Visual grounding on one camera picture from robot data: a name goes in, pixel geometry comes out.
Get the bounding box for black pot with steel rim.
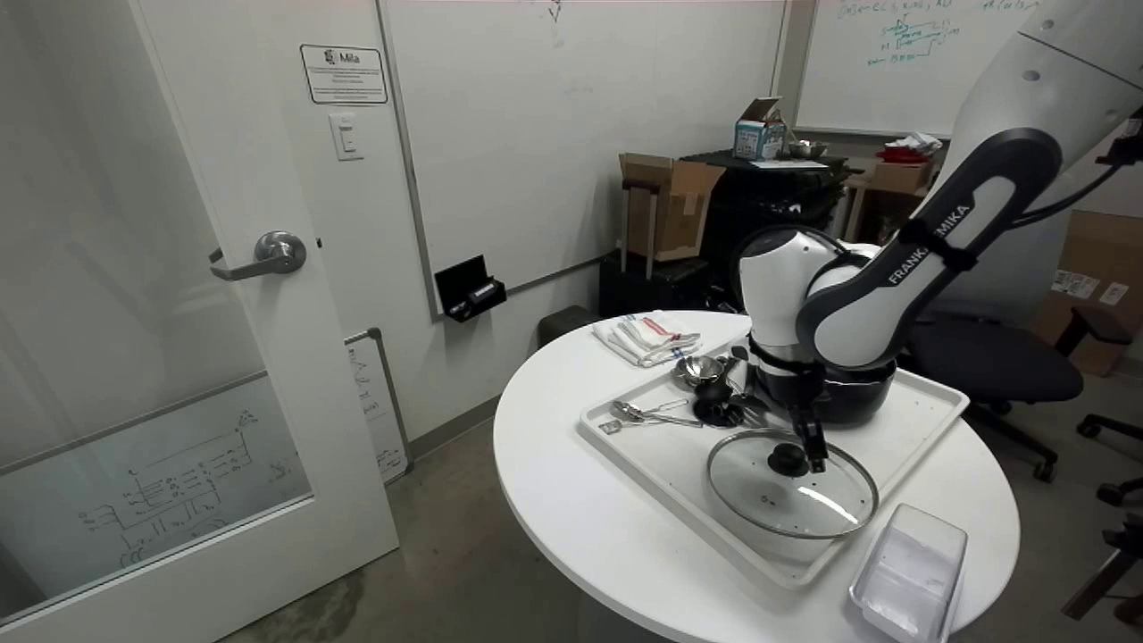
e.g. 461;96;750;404
744;351;900;437

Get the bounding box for wall whiteboard with blue writing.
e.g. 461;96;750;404
794;0;1074;138

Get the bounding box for steel spoon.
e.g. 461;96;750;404
606;396;707;432

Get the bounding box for small leaning whiteboard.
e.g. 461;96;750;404
343;328;415;487

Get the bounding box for cardboard box with labels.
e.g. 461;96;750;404
1030;207;1143;382

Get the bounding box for black office chair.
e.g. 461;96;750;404
897;298;1136;487

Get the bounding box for white plastic tray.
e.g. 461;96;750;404
577;342;977;594

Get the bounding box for glass pot lid black knob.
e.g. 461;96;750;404
699;423;883;547

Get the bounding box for black bin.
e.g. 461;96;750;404
532;302;600;351

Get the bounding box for small steel cup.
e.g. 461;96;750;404
672;346;728;389

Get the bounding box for white cloth red blue stripes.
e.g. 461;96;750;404
591;309;704;371

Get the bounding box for silver door handle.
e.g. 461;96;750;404
206;228;310;287

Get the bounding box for black marker tray holder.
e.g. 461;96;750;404
434;251;512;323

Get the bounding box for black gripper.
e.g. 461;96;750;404
750;354;833;478

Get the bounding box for wooden desk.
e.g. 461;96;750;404
837;154;952;247

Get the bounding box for large wall whiteboard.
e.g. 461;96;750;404
373;0;791;323

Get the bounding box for clear plastic container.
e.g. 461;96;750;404
848;498;971;643

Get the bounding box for white light switch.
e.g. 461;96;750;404
330;113;368;163

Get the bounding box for brown cardboard box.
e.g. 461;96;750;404
615;151;728;266

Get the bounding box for black ladle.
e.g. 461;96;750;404
688;373;772;432

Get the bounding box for red white item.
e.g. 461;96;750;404
883;128;952;169

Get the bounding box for white door with glass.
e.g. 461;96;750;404
0;0;403;643

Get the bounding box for small blue box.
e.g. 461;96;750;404
728;96;791;163

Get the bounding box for black chair base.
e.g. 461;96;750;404
1066;408;1143;629

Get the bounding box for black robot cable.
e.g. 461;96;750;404
1012;102;1143;233

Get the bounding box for white wall sign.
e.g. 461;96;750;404
298;38;393;108

